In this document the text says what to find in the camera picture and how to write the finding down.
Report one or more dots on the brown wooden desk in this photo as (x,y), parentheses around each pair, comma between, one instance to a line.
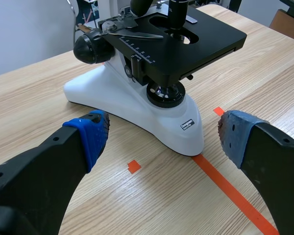
(287,24)

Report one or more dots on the white and black microscope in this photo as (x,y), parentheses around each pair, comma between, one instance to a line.
(153,71)

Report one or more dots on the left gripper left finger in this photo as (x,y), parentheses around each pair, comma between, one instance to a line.
(42,166)

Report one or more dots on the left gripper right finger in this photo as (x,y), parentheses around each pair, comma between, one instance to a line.
(267,156)

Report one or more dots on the metal frame chair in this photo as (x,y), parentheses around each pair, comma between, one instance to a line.
(76,22)

